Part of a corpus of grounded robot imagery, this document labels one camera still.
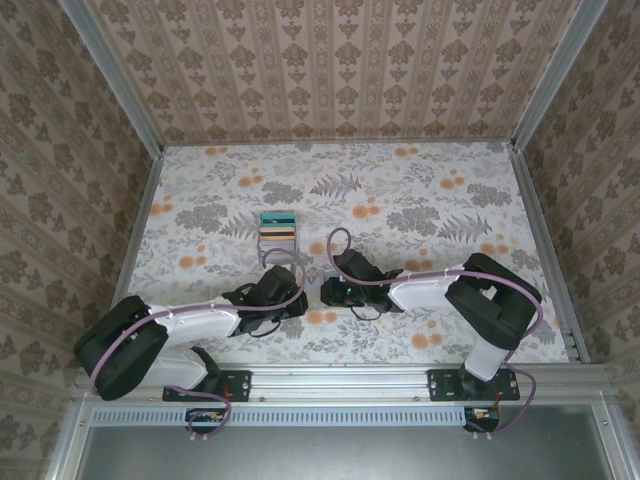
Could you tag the beige card with dark stripe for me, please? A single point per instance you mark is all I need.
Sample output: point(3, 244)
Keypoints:
point(278, 232)

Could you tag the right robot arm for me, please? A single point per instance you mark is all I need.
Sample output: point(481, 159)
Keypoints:
point(425, 292)

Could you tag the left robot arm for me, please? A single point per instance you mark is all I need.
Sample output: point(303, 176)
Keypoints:
point(200, 320)

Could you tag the grey bank card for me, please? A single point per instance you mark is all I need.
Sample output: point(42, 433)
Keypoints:
point(280, 258)
point(278, 246)

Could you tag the grey metal panel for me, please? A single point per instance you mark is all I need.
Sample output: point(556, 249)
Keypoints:
point(340, 455)

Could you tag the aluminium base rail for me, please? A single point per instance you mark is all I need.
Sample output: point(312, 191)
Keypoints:
point(340, 382)

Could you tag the aluminium side rail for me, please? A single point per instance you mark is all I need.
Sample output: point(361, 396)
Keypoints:
point(550, 250)
point(132, 250)

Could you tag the aluminium frame post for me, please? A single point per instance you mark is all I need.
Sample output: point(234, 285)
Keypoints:
point(555, 75)
point(115, 75)

